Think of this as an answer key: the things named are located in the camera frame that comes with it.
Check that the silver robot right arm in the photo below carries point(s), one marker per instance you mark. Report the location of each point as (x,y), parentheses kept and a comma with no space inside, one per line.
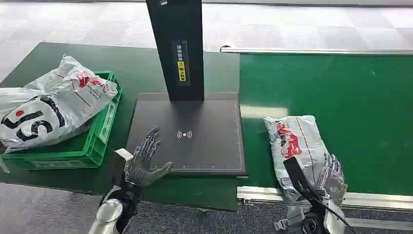
(332,219)

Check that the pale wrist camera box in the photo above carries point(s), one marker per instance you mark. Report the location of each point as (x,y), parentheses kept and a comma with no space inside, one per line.
(122,156)
(290,219)

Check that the black scanner base plate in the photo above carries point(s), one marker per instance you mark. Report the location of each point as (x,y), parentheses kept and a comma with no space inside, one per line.
(206,142)

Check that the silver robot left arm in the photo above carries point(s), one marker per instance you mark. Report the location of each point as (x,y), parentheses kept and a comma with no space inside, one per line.
(108,213)

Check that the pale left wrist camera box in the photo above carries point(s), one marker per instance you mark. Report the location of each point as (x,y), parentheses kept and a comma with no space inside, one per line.
(122,156)

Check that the silver conveyor side rail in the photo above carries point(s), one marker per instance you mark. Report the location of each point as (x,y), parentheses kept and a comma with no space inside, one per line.
(377,202)
(316,51)

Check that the white parcel bag red print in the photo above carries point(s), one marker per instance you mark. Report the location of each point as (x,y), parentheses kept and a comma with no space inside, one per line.
(87,87)
(298,142)

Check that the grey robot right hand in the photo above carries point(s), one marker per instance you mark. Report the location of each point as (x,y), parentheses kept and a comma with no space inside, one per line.
(332,181)

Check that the green plastic crate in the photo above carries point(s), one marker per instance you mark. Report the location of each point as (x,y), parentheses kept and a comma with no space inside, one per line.
(96,142)

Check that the white parcel bag black print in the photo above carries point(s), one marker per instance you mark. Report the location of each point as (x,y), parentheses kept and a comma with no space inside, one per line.
(35,122)

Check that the green conveyor belt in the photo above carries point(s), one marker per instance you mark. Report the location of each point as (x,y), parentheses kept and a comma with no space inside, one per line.
(355,122)

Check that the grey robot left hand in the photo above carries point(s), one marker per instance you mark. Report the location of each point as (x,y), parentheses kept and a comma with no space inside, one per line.
(142,171)

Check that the yellow black label sticker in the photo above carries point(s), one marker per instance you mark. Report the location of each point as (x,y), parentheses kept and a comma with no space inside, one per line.
(181,64)

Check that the black scanner post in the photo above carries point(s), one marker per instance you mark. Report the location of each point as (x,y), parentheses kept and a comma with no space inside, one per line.
(176,32)

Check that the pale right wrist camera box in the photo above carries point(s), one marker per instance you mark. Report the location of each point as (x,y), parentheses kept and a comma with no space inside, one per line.
(290,219)

